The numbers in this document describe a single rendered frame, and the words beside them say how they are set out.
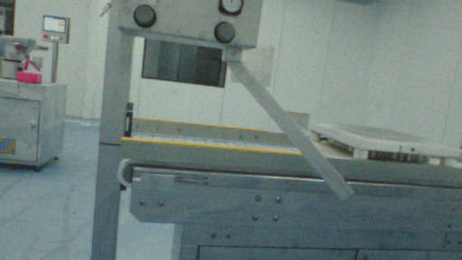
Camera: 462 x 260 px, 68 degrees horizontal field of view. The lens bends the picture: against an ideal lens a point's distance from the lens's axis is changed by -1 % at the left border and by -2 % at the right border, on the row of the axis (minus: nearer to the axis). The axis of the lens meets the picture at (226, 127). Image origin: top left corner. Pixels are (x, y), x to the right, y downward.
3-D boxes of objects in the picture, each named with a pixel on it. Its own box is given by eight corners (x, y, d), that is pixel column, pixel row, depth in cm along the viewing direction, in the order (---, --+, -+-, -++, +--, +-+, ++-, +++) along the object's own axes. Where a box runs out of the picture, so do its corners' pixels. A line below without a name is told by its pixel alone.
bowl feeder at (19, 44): (-20, 77, 295) (-18, 32, 290) (2, 76, 330) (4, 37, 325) (39, 83, 301) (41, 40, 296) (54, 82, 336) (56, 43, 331)
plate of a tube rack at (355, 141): (359, 149, 68) (361, 139, 68) (308, 129, 92) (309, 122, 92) (460, 159, 73) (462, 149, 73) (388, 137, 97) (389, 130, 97)
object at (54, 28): (37, 81, 321) (41, 13, 313) (41, 81, 331) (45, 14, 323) (62, 84, 324) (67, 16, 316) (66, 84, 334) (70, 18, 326)
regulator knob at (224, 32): (215, 41, 52) (218, 11, 52) (212, 41, 55) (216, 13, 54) (236, 43, 53) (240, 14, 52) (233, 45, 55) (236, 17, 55)
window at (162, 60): (141, 78, 569) (147, 4, 554) (141, 78, 571) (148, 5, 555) (224, 88, 587) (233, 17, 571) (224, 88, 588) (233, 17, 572)
